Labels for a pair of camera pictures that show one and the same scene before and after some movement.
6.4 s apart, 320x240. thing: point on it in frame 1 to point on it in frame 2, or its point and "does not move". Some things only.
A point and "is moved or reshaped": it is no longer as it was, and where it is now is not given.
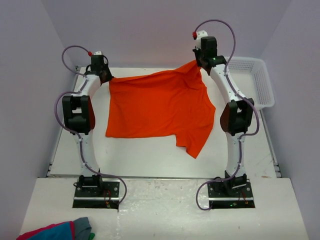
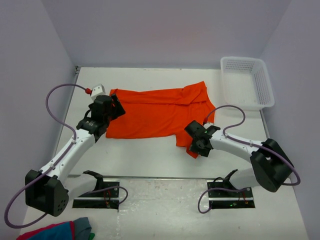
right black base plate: x=223 y=197 does not move
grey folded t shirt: x=82 y=228 does not move
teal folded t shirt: x=62 y=231 does not move
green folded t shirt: x=91 y=236 does not move
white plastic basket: x=251 y=78 does not move
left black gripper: x=107 y=75 to x=116 y=105
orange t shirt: x=174 y=102 is moved or reshaped
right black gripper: x=201 y=63 to x=194 y=136
